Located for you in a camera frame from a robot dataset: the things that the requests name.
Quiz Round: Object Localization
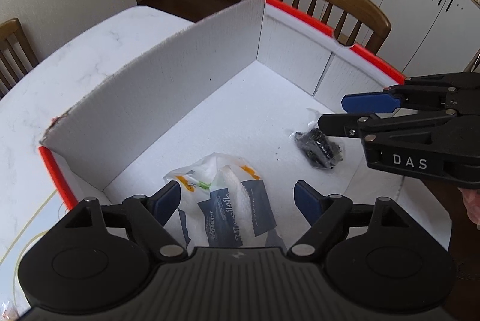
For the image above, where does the clear bag of black parts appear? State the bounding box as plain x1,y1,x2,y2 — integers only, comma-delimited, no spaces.
289,108,344,171

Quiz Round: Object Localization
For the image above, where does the white grey tissue pack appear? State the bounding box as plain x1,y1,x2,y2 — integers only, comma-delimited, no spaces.
163,153,286,253

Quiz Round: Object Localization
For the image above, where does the person's right hand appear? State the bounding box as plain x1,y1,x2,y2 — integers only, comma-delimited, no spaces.
461,189,480,226

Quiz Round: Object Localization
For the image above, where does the red cardboard shoe box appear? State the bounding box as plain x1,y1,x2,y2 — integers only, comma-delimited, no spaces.
41,0,452,245

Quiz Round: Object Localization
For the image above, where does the wooden chair behind table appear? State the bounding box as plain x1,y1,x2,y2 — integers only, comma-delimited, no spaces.
0,18,40,98

